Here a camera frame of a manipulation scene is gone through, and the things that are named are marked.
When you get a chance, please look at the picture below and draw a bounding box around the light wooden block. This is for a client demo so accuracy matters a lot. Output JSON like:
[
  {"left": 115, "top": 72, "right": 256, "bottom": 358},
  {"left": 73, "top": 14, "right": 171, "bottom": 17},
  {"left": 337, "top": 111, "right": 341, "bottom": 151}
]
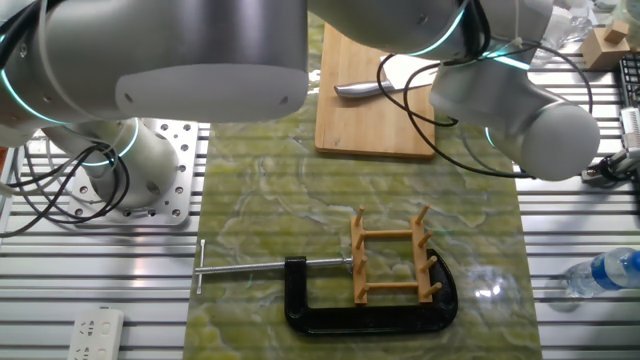
[{"left": 579, "top": 27, "right": 631, "bottom": 71}]

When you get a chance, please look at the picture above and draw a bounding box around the bamboo cutting board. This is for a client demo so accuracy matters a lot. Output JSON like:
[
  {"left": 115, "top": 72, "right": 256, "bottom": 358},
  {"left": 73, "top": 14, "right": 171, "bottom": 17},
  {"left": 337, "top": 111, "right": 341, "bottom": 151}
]
[{"left": 314, "top": 22, "right": 437, "bottom": 160}]

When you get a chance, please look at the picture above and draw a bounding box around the silver ribbed camera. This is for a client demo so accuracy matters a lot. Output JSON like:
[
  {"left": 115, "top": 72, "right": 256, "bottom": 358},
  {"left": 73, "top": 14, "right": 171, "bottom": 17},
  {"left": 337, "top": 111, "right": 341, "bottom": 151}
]
[{"left": 619, "top": 107, "right": 640, "bottom": 149}]

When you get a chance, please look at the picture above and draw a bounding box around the small grey clamped camera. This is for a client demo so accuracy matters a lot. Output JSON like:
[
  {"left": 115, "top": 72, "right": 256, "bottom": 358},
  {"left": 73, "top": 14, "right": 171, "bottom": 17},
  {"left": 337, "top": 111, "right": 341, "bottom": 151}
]
[{"left": 579, "top": 147, "right": 640, "bottom": 189}]

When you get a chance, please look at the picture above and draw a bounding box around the clear water bottle blue label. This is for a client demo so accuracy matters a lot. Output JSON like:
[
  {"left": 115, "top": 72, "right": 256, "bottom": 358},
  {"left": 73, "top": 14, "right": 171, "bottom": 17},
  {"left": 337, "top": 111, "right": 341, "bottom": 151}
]
[{"left": 564, "top": 247, "right": 640, "bottom": 299}]

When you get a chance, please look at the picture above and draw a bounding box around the wooden peg knife rack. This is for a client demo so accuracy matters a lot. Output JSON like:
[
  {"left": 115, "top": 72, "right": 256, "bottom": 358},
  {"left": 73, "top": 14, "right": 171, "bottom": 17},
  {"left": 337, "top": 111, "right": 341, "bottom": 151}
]
[{"left": 349, "top": 203, "right": 444, "bottom": 306}]

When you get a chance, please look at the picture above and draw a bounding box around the aluminium robot mounting plate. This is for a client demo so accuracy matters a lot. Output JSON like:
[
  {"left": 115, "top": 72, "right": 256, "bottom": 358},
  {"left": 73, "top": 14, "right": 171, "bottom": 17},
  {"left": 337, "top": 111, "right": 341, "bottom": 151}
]
[{"left": 67, "top": 117, "right": 200, "bottom": 227}]

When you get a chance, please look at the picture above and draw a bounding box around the steel cleaver knife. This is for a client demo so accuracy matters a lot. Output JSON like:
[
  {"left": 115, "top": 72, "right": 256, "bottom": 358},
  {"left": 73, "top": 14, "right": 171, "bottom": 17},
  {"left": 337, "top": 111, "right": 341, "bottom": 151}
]
[{"left": 333, "top": 53, "right": 437, "bottom": 100}]

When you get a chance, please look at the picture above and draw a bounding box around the small light wooden cube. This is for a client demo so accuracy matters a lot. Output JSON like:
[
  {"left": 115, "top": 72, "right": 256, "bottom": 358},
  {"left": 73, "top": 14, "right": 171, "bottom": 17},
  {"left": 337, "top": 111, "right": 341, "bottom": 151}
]
[{"left": 603, "top": 19, "right": 630, "bottom": 45}]

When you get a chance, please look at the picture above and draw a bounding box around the black keyboard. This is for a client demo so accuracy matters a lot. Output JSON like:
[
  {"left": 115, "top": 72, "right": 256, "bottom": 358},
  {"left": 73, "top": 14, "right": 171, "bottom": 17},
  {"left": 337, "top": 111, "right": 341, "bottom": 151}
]
[{"left": 618, "top": 53, "right": 640, "bottom": 109}]

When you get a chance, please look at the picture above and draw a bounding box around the white power strip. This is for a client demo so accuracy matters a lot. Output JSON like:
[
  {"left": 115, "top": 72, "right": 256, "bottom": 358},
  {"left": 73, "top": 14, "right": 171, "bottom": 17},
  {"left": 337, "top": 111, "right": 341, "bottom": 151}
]
[{"left": 67, "top": 307, "right": 125, "bottom": 360}]

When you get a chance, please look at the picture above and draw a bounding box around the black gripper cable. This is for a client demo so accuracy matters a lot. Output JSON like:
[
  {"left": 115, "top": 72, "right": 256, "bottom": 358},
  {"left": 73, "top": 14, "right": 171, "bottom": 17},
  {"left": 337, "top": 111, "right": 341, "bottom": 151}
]
[{"left": 375, "top": 44, "right": 596, "bottom": 180}]

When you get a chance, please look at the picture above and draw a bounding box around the green marble pattern mat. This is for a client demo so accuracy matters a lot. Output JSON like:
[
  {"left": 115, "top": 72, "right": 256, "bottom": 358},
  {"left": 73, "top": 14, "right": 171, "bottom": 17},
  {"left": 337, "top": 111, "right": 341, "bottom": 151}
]
[{"left": 182, "top": 12, "right": 544, "bottom": 360}]

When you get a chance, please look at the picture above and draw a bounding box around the black C-clamp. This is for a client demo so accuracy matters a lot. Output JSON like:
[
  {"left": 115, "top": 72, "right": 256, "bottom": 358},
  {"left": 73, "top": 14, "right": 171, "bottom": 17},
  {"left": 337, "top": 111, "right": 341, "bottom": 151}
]
[{"left": 194, "top": 239, "right": 459, "bottom": 336}]

